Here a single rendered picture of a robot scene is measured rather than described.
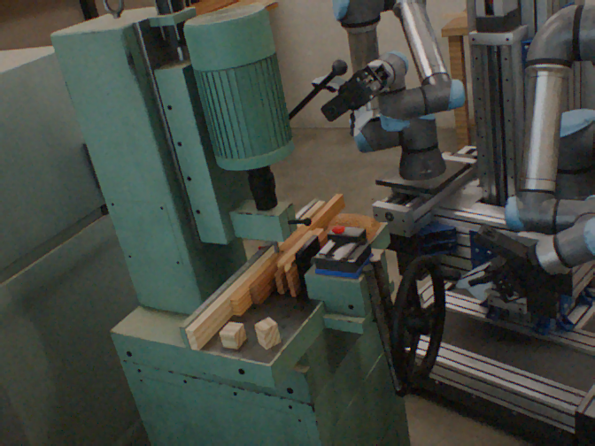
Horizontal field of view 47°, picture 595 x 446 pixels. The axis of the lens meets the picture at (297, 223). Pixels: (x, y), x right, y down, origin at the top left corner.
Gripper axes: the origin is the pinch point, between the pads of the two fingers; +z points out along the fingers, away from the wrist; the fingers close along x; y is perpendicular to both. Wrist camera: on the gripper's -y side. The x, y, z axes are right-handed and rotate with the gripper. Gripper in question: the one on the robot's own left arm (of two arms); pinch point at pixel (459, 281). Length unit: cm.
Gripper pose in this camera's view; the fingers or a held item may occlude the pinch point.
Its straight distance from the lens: 157.6
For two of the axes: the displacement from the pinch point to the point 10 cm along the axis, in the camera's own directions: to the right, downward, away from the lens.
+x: 5.0, -4.3, 7.5
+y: 5.7, 8.2, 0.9
